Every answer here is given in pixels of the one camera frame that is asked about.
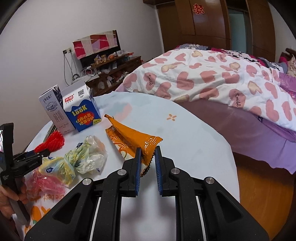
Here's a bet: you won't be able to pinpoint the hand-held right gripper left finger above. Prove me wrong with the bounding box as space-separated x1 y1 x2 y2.
24 147 142 241

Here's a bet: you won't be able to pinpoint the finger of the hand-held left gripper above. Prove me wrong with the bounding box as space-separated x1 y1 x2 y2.
13 149 50 163

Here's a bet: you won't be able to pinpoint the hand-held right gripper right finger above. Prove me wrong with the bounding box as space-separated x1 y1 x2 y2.
155 146 270 241

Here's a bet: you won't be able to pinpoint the red foam mesh sleeve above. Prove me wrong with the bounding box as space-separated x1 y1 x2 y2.
35 131 65 154

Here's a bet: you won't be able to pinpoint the red plastic bag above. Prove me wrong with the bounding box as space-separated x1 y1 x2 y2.
25 169 68 200

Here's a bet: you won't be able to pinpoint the orange snack wrapper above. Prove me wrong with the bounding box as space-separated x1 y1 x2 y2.
104 114 163 177

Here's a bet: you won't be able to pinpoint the white bag with orange print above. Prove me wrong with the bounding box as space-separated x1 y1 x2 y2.
13 169 70 241

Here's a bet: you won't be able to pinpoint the person's left hand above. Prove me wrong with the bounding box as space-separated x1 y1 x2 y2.
0 182 28 219

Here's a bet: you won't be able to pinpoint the blue yellow plastic wrapper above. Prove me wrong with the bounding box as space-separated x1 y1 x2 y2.
38 156 77 186

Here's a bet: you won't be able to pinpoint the crumpled clear plastic bag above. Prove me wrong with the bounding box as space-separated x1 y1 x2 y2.
65 135 108 175

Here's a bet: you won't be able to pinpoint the grey and white milk carton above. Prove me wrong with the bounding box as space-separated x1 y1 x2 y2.
38 85 76 135

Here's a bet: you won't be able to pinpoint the blue and white milk carton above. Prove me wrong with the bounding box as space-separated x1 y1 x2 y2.
61 81 102 132

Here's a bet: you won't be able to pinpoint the purple bed sheet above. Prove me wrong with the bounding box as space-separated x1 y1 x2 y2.
183 70 296 176

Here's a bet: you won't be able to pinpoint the heart print quilt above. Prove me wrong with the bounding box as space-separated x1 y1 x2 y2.
114 44 296 134

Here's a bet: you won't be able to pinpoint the dark wooden cabinet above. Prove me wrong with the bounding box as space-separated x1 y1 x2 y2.
80 55 142 97

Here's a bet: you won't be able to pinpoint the cloth covered television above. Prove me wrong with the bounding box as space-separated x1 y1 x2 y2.
72 29 121 60

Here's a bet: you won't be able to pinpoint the brown wooden wardrobe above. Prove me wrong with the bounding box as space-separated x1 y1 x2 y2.
143 0 277 62

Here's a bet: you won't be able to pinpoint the hanging cables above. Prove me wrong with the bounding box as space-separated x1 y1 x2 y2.
62 48 80 87

